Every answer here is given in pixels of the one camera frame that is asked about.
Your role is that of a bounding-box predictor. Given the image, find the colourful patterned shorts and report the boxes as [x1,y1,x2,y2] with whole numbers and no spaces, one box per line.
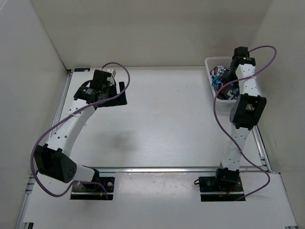
[210,66,240,100]

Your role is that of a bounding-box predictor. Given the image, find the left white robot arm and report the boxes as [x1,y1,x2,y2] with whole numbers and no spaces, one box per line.
[34,69,127,191]

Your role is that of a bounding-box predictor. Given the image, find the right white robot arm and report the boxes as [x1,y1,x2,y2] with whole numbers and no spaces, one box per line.
[214,46,266,191]

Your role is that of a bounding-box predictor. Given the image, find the white plastic basket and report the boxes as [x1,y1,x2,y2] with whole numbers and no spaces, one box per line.
[204,56,240,109]

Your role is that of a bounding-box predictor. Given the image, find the small black label sticker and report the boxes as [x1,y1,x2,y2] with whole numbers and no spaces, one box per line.
[74,68,90,72]

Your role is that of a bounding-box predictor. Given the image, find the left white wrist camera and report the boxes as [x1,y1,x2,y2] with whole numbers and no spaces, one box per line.
[102,68,116,86]

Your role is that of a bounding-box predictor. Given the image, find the right aluminium rail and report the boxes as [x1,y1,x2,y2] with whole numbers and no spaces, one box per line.
[252,126,273,173]

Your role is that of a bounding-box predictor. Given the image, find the front aluminium rail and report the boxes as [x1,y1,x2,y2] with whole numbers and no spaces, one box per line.
[96,167,217,173]

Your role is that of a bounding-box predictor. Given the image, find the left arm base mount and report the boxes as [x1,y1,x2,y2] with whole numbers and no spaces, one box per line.
[70,170,115,201]

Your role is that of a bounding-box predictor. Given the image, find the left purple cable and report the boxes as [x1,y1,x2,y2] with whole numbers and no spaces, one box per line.
[30,62,131,197]

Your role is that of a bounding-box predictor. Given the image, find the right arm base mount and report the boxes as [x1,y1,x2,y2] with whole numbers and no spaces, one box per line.
[193,177,245,202]

